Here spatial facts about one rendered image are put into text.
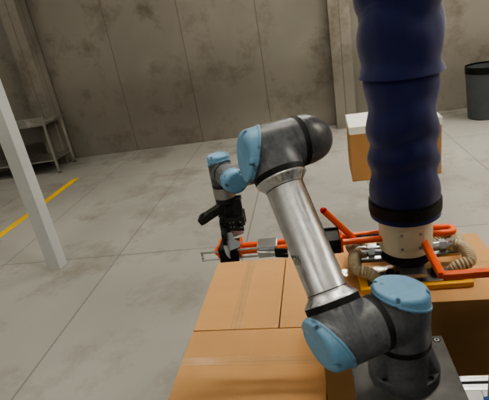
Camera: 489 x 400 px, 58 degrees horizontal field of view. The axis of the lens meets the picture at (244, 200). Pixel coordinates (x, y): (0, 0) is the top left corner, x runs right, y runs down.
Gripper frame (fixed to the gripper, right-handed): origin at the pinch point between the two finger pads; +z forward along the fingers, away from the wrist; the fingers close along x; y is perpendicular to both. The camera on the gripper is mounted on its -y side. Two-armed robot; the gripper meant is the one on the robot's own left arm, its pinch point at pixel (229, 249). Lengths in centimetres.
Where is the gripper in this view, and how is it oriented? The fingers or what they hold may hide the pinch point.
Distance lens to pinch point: 157.0
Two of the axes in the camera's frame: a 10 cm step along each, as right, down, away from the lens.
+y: 9.8, -1.0, -1.7
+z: 1.6, 9.1, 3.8
